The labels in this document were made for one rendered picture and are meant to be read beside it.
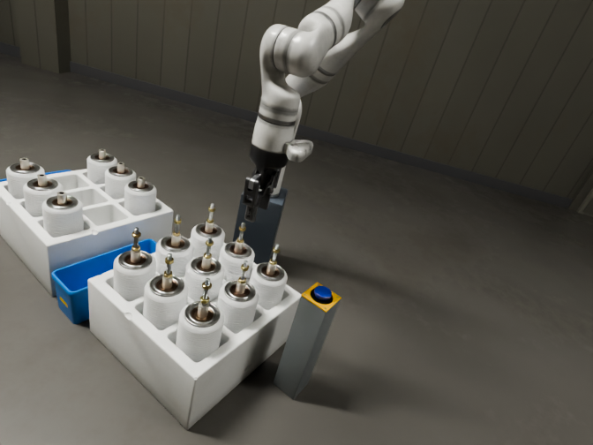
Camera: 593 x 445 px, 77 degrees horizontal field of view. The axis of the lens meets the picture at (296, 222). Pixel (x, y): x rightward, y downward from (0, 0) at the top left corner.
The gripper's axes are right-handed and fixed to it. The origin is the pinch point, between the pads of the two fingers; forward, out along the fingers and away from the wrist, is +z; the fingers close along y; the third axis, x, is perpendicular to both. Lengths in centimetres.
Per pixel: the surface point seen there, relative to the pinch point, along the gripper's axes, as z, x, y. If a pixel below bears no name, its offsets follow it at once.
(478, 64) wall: -35, 58, -247
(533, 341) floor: 48, 97, -65
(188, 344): 27.6, -3.4, 16.0
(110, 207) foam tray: 31, -56, -22
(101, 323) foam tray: 40, -30, 11
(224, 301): 23.6, -1.7, 4.4
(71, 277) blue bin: 40, -48, 3
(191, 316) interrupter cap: 22.6, -4.9, 13.2
